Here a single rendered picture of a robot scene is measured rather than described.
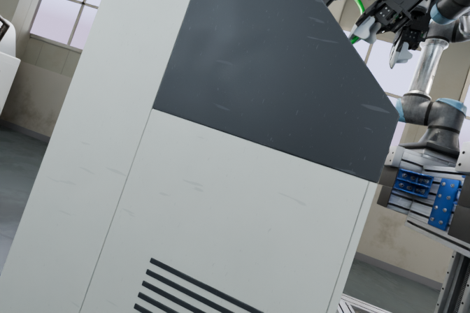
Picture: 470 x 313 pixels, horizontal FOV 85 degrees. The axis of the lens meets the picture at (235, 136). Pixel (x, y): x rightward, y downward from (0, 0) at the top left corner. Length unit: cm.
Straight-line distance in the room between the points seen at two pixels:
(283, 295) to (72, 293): 56
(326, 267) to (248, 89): 45
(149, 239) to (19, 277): 42
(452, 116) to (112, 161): 134
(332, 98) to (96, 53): 66
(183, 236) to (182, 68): 43
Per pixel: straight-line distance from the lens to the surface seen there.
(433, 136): 141
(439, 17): 102
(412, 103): 147
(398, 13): 87
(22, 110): 442
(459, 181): 116
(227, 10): 75
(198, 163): 65
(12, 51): 411
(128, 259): 78
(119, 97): 79
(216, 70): 68
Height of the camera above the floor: 77
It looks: 2 degrees up
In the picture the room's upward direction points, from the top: 19 degrees clockwise
